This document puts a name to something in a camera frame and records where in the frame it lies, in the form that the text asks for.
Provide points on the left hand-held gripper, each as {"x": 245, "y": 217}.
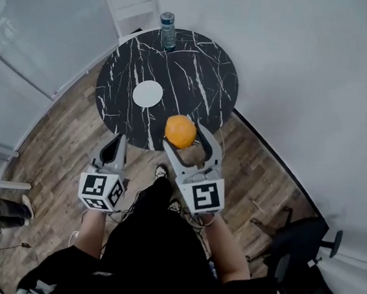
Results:
{"x": 99, "y": 191}

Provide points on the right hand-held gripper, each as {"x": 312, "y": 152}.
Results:
{"x": 206, "y": 194}

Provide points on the orange egg-shaped object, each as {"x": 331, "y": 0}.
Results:
{"x": 180, "y": 131}

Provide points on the white plate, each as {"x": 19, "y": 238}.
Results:
{"x": 147, "y": 93}

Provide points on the person's left forearm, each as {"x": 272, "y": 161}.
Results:
{"x": 93, "y": 231}

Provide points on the person's right forearm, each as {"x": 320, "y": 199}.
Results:
{"x": 229, "y": 249}

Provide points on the person's patterned shoe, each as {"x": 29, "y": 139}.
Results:
{"x": 174, "y": 205}
{"x": 161, "y": 172}

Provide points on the person's black clothing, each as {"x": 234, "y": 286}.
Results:
{"x": 159, "y": 254}

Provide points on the clear water bottle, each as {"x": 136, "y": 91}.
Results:
{"x": 169, "y": 32}

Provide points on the white chair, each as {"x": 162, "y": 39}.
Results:
{"x": 134, "y": 7}

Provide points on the frosted glass partition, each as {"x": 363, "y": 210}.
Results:
{"x": 43, "y": 24}

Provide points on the black office chair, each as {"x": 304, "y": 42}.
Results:
{"x": 300, "y": 279}

